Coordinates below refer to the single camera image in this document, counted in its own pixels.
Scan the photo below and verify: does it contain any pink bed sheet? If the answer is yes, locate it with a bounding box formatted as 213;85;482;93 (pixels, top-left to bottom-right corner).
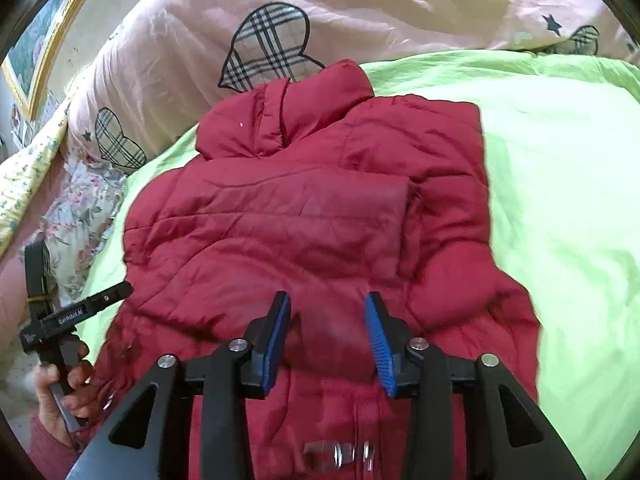
0;245;33;366

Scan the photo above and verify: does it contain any green blanket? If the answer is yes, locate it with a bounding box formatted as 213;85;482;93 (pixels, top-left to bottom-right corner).
80;52;640;480

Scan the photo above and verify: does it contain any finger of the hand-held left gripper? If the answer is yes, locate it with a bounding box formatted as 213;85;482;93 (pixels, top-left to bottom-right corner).
82;281;133;317

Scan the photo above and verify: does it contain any person's left hand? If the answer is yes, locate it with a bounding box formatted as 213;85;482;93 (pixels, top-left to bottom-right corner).
32;344;113;442

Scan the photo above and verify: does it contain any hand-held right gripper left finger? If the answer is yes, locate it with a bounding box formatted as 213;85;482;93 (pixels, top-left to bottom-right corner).
67;291;292;480

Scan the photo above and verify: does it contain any floral ruffled pillow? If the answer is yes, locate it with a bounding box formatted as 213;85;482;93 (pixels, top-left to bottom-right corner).
42;160;128;306

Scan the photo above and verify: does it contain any yellow floral quilt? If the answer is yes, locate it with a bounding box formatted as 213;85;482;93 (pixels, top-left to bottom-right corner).
0;100;71;256

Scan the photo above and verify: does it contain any pink duvet with plaid hearts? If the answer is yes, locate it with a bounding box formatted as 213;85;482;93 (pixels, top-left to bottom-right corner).
67;0;631;176

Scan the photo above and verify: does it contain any person's left forearm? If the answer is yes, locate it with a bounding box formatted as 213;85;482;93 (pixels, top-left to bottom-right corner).
29;412;83;480

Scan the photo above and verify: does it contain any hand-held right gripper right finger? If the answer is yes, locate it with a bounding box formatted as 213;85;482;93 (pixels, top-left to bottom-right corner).
363;291;588;480

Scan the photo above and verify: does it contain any gold framed picture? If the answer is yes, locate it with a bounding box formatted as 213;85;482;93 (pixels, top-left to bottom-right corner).
0;0;116;121

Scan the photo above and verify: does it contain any red puffer jacket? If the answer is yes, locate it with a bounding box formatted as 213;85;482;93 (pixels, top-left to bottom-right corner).
75;59;541;480

